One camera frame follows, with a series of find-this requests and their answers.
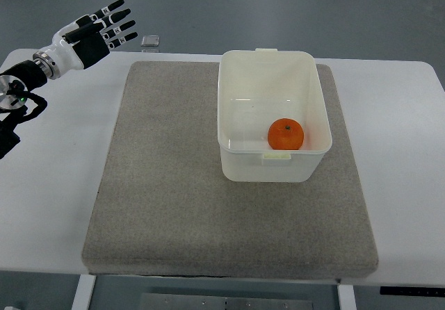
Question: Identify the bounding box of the white left table leg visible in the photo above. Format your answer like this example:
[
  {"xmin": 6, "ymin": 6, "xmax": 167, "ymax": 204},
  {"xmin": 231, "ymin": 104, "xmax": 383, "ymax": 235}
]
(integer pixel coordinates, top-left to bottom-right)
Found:
[{"xmin": 71, "ymin": 275, "xmax": 96, "ymax": 310}]

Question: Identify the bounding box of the white table leg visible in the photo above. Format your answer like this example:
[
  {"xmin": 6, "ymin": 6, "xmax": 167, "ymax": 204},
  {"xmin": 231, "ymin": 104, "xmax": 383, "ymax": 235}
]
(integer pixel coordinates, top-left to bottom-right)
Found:
[
  {"xmin": 71, "ymin": 275, "xmax": 96, "ymax": 310},
  {"xmin": 337, "ymin": 284, "xmax": 357, "ymax": 310}
]

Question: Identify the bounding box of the white plastic box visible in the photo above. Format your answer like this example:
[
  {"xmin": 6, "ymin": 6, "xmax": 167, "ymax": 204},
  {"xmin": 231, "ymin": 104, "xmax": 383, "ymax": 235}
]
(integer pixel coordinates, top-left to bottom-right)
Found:
[{"xmin": 217, "ymin": 49, "xmax": 332, "ymax": 182}]

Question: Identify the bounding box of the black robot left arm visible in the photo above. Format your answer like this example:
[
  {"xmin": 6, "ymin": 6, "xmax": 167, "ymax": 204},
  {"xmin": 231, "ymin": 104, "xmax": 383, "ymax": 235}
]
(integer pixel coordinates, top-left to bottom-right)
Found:
[{"xmin": 1, "ymin": 51, "xmax": 60, "ymax": 158}]

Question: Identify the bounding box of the grey felt mat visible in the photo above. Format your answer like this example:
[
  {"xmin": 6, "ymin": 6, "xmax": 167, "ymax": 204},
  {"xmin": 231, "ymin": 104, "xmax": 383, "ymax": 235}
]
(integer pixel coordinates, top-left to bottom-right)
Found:
[{"xmin": 81, "ymin": 61, "xmax": 378, "ymax": 279}]

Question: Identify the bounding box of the white right table leg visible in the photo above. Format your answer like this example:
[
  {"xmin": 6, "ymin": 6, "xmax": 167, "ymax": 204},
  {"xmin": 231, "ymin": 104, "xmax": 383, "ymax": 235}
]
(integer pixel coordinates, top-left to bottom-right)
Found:
[{"xmin": 337, "ymin": 284, "xmax": 357, "ymax": 310}]

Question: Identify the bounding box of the grey metal base plate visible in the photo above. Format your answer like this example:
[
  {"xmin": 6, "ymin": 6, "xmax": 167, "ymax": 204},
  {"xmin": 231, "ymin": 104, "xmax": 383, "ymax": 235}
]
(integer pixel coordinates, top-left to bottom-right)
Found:
[{"xmin": 138, "ymin": 293, "xmax": 314, "ymax": 310}]

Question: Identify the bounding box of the small clear floor plate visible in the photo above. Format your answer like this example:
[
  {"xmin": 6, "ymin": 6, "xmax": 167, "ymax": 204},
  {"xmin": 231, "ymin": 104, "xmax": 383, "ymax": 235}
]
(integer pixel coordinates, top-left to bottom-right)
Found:
[{"xmin": 140, "ymin": 35, "xmax": 160, "ymax": 47}]

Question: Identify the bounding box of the black table control panel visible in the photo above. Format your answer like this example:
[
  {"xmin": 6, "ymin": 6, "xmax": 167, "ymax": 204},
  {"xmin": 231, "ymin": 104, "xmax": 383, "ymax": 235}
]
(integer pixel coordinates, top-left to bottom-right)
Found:
[{"xmin": 380, "ymin": 286, "xmax": 445, "ymax": 297}]

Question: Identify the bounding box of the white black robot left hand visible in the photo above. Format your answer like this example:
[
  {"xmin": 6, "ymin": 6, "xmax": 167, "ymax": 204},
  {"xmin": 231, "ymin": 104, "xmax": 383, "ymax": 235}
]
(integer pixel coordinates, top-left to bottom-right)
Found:
[{"xmin": 43, "ymin": 0, "xmax": 138, "ymax": 78}]

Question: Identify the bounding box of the orange fruit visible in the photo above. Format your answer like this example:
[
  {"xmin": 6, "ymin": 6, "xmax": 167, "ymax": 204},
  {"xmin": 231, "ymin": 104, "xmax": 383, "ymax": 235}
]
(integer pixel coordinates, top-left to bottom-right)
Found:
[{"xmin": 267, "ymin": 118, "xmax": 305, "ymax": 150}]

